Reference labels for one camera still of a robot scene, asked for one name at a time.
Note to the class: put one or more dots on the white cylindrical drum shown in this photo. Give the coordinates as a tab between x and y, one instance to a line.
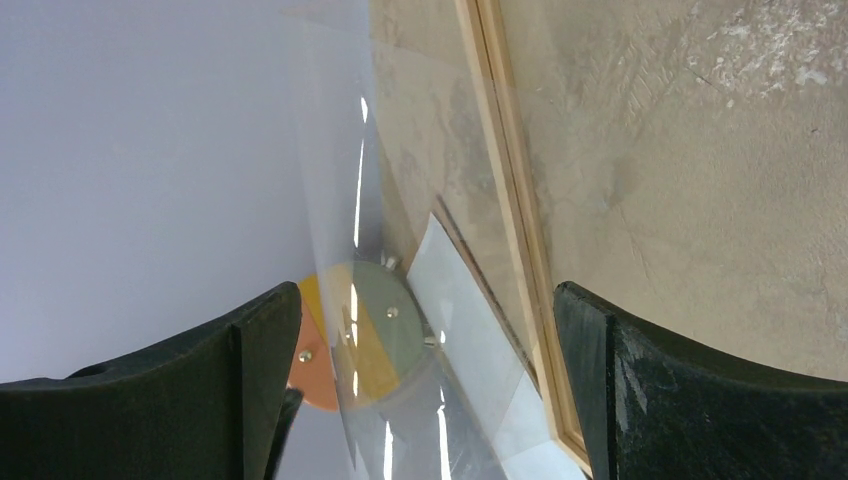
362	342

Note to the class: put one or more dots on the glossy printed photo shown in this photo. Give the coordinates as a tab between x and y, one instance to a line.
480	416

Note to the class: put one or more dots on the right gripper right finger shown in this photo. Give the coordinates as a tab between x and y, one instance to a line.
653	404

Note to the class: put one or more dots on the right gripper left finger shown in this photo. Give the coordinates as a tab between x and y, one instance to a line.
212	402

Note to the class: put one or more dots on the brown cardboard backing board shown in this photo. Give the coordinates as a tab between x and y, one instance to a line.
444	217

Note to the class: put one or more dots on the wooden picture frame with glass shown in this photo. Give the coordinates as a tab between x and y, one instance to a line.
402	100

